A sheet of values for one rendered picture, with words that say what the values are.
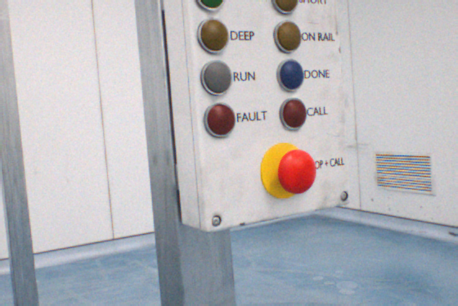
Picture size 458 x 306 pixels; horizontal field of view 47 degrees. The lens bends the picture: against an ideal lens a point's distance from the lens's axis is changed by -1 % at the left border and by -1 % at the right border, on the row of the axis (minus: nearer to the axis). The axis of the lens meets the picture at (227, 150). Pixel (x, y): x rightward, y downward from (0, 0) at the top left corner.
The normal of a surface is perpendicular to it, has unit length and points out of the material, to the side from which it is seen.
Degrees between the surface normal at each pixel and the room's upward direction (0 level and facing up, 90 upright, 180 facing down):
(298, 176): 93
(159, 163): 90
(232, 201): 90
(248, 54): 90
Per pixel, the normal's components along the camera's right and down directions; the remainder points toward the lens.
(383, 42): -0.88, 0.10
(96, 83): 0.47, 0.02
